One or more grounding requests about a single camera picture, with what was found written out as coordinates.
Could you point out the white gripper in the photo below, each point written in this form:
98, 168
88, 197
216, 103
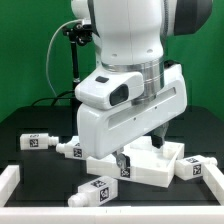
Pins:
102, 132

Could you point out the white square tabletop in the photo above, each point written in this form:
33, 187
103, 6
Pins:
148, 164

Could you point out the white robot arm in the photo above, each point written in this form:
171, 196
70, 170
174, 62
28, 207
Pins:
129, 35

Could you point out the white U-shaped fence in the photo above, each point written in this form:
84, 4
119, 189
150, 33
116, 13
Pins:
166, 208

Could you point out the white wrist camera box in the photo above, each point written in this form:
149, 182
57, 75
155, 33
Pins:
103, 89

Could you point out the black camera stand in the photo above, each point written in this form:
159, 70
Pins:
79, 35

